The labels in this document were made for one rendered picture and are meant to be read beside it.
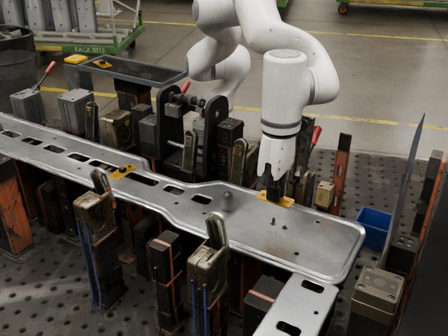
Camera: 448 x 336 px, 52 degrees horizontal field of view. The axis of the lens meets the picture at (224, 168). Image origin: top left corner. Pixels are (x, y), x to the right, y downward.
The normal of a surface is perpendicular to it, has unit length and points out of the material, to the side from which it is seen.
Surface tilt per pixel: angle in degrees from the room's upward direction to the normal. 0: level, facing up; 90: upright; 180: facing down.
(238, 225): 0
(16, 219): 90
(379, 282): 0
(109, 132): 90
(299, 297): 0
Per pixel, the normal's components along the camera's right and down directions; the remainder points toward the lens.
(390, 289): 0.00, -0.86
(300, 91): 0.34, 0.45
